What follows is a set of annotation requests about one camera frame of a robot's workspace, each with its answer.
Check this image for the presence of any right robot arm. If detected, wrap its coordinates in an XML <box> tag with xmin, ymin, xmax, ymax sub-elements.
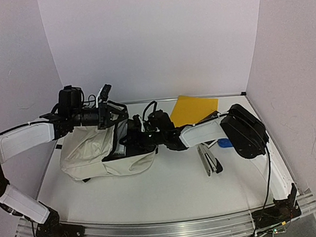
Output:
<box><xmin>120</xmin><ymin>96</ymin><xmax>297</xmax><ymax>206</ymax></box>

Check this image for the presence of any cream canvas backpack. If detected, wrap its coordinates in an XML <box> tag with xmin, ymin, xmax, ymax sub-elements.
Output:
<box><xmin>60</xmin><ymin>119</ymin><xmax>157</xmax><ymax>181</ymax></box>

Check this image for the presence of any blue pencil case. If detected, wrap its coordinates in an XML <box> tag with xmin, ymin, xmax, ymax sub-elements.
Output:
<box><xmin>218</xmin><ymin>138</ymin><xmax>233</xmax><ymax>149</ymax></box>

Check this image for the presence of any silver black stapler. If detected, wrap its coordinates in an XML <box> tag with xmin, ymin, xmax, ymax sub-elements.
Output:
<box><xmin>197</xmin><ymin>144</ymin><xmax>224</xmax><ymax>177</ymax></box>

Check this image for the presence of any yellow flat book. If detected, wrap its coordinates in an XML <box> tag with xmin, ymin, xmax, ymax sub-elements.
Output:
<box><xmin>170</xmin><ymin>95</ymin><xmax>219</xmax><ymax>127</ymax></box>

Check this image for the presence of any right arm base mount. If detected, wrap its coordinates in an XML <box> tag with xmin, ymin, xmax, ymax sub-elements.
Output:
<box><xmin>252</xmin><ymin>194</ymin><xmax>301</xmax><ymax>230</ymax></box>

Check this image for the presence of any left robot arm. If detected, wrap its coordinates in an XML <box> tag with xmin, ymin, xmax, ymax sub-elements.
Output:
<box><xmin>0</xmin><ymin>84</ymin><xmax>128</xmax><ymax>237</ymax></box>

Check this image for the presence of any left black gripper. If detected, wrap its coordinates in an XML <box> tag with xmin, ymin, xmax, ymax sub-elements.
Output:
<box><xmin>69</xmin><ymin>99</ymin><xmax>130</xmax><ymax>133</ymax></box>

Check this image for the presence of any aluminium front rail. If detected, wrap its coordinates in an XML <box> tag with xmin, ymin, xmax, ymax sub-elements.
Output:
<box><xmin>13</xmin><ymin>180</ymin><xmax>316</xmax><ymax>237</ymax></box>

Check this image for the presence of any white palm leaf book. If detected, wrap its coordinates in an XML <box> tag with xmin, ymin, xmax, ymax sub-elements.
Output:
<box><xmin>110</xmin><ymin>145</ymin><xmax>127</xmax><ymax>159</ymax></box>

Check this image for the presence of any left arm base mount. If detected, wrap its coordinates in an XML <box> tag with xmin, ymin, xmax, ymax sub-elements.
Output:
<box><xmin>35</xmin><ymin>209</ymin><xmax>85</xmax><ymax>237</ymax></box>

